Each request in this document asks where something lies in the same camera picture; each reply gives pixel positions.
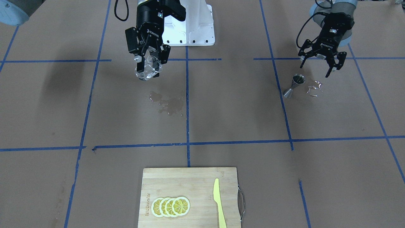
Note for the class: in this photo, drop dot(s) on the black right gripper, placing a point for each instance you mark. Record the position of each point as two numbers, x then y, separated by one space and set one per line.
146 21

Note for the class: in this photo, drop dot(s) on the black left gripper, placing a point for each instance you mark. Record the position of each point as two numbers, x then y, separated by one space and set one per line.
326 42

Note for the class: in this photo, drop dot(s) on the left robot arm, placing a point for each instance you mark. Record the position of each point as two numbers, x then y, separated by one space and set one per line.
331 6

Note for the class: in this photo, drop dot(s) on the wooden cutting board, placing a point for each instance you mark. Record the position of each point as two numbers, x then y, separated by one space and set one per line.
196 184

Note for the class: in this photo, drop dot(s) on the lemon slice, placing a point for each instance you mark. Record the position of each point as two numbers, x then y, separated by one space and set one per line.
156 207
169 208
162 206

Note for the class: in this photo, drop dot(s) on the lemon slice nearest knife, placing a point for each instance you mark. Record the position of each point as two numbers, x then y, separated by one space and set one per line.
181 206

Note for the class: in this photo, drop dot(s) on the yellow plastic knife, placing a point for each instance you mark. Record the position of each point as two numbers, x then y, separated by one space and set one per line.
217 199

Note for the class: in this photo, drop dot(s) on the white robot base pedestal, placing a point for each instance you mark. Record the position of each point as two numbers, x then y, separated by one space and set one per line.
196 30

